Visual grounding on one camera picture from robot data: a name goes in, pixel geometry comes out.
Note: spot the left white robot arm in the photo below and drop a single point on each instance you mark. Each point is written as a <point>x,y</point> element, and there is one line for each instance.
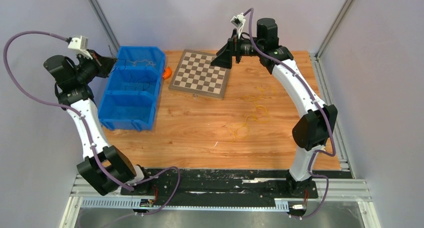
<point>98,93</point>

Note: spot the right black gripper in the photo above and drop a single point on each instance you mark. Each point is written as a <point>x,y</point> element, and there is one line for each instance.
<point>225,55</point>

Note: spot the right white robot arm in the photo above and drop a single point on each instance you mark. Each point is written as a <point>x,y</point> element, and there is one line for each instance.
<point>317,119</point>

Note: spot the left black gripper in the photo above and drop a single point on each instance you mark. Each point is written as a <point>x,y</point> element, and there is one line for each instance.
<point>103,65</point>

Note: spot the blue plastic bin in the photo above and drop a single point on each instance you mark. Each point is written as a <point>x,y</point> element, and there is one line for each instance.
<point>131,96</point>

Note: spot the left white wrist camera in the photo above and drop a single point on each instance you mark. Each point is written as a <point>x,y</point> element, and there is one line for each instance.
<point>79,45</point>

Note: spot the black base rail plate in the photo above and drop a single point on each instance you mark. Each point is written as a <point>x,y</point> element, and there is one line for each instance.
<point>218,187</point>

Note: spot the checkerboard calibration board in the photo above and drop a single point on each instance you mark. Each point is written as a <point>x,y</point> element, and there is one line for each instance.
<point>195,74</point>

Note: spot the orange small object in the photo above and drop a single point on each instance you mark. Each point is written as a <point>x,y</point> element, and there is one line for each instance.
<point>167,73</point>

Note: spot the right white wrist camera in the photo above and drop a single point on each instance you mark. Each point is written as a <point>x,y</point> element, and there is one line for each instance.
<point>239,21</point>

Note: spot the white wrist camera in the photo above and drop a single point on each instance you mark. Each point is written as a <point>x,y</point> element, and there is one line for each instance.
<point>239,21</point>
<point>79,45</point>

